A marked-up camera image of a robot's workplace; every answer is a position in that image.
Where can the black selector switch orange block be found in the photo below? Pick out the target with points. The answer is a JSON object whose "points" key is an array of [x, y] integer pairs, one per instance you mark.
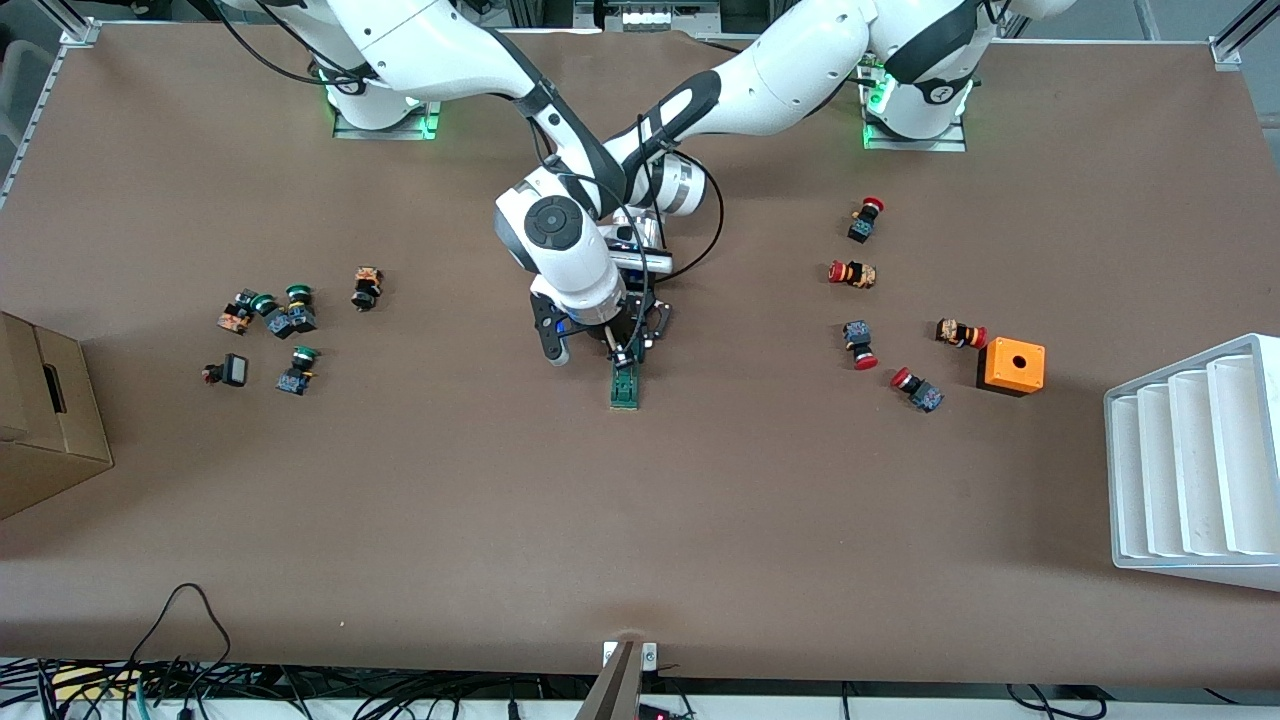
{"points": [[366, 290]]}

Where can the metal camera post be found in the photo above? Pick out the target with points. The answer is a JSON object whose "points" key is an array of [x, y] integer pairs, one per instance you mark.
{"points": [[615, 690]]}

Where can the red push button blue block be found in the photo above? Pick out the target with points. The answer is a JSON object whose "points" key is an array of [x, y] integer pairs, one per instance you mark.
{"points": [[858, 343], [865, 222], [918, 390]]}

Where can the aluminium frame profile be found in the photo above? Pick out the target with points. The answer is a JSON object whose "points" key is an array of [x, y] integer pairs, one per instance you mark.
{"points": [[75, 32], [1240, 35]]}

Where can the brown cardboard box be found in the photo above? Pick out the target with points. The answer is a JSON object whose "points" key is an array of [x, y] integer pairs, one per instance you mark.
{"points": [[40, 450]]}

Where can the orange button enclosure box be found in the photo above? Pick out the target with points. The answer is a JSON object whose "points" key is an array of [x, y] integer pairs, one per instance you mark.
{"points": [[1025, 368]]}

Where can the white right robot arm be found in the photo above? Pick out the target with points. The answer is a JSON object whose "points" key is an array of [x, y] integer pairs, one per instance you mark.
{"points": [[440, 50]]}

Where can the white stepped tray rack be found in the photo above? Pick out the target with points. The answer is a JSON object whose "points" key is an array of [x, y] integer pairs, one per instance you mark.
{"points": [[1190, 470]]}

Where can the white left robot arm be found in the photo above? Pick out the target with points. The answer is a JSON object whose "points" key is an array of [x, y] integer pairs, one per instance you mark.
{"points": [[800, 60]]}

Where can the metal fixture with white lights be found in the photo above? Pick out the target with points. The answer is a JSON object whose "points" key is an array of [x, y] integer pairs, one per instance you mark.
{"points": [[645, 15]]}

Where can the red push button orange block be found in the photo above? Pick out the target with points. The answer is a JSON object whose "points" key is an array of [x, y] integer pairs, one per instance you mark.
{"points": [[852, 273], [958, 332]]}

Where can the green push button blue block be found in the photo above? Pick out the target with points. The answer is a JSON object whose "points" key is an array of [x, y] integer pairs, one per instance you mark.
{"points": [[276, 320], [298, 372], [300, 310]]}

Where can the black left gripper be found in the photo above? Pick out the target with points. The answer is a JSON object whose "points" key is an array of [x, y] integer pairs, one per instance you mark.
{"points": [[633, 304]]}

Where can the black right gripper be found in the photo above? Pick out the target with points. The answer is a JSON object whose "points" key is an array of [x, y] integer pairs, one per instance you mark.
{"points": [[632, 327]]}

